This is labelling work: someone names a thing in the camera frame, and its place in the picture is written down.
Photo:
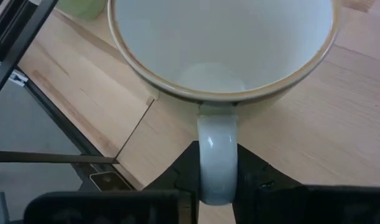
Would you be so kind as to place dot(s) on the black vertical post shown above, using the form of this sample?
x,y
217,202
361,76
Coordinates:
x,y
20,43

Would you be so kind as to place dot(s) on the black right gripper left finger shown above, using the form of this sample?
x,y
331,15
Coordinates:
x,y
186,174

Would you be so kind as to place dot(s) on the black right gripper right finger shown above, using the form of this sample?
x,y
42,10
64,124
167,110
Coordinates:
x,y
255,180

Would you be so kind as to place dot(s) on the green ribbed cup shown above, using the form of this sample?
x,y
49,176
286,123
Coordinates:
x,y
81,7

